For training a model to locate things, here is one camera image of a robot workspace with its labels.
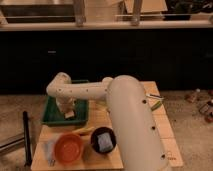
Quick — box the yellow banana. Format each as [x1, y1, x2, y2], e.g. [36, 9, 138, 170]
[72, 127, 95, 135]

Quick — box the green pepper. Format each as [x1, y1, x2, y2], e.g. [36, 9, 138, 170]
[151, 101, 163, 111]

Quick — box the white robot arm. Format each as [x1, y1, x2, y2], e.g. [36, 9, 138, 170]
[46, 73, 172, 171]

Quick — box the black bowl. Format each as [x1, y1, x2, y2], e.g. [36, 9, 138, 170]
[90, 127, 117, 154]

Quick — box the metal spoon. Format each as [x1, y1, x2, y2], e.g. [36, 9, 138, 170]
[146, 93, 164, 100]

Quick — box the black pole stand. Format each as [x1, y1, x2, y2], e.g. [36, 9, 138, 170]
[23, 111, 32, 166]

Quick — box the blue grey sponge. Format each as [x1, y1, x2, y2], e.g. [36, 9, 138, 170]
[98, 133, 113, 153]

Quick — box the green plastic tray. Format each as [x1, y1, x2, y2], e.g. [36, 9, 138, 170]
[40, 79, 91, 127]

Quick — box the orange bowl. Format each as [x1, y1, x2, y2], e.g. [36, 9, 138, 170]
[53, 133, 83, 165]

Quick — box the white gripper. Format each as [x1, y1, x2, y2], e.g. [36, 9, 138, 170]
[56, 99, 75, 115]

